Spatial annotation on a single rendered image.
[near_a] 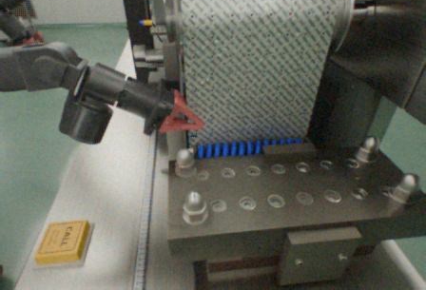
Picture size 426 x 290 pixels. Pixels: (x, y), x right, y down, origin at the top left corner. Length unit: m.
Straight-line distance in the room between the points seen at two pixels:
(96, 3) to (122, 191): 5.73
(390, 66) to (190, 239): 0.41
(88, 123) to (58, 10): 6.04
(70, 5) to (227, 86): 5.99
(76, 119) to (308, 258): 0.41
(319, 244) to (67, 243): 0.41
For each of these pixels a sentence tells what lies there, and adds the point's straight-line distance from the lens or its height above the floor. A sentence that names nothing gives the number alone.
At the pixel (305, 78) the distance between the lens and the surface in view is 0.50.
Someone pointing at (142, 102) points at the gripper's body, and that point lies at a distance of 0.45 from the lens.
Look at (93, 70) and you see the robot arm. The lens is 0.45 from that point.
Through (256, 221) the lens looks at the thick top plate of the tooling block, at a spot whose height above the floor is 1.03.
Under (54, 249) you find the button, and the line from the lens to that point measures 0.56.
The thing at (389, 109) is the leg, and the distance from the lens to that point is 0.84.
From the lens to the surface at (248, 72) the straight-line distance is 0.46.
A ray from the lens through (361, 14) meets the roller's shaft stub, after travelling 0.57.
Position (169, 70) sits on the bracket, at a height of 1.16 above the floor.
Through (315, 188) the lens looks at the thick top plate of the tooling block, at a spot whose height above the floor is 1.03.
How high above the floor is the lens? 1.35
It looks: 35 degrees down
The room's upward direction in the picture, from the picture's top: straight up
